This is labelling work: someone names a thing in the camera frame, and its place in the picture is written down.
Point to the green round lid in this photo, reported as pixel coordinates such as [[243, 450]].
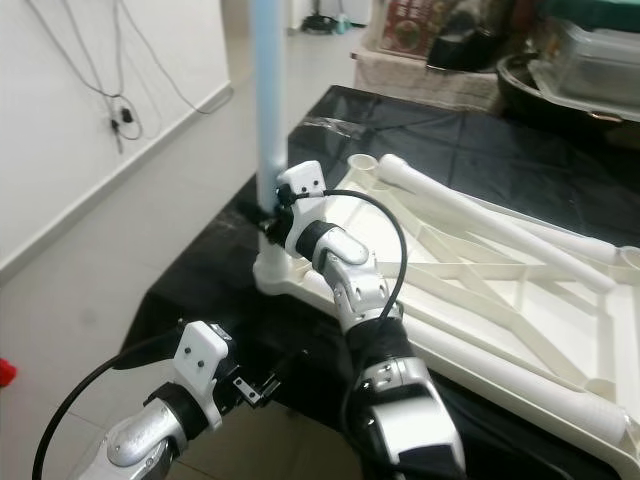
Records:
[[590, 8]]

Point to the black power adapter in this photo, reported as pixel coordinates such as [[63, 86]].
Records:
[[125, 122]]

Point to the black round basin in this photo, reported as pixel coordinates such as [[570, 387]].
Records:
[[530, 95]]

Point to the black tablecloth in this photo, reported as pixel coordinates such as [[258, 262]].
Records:
[[460, 130]]

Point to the clear tape strip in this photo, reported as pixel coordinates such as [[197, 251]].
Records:
[[320, 125]]

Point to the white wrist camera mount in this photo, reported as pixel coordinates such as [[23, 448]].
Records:
[[300, 182], [200, 360]]

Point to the green floor mop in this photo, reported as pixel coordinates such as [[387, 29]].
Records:
[[320, 25]]

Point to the clear plastic storage box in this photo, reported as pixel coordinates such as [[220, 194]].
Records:
[[600, 60]]

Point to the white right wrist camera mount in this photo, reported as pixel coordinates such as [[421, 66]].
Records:
[[300, 182]]

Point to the red plastic stool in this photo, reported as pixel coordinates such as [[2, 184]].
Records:
[[7, 373]]

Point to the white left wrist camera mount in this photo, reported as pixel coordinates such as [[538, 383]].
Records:
[[200, 360]]

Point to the white plastic table top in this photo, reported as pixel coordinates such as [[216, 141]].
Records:
[[490, 320]]

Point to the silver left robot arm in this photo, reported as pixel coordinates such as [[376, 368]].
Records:
[[150, 445]]

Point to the orange lid storage box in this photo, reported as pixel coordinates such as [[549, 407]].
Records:
[[410, 25]]

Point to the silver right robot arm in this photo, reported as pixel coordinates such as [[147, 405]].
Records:
[[370, 300]]

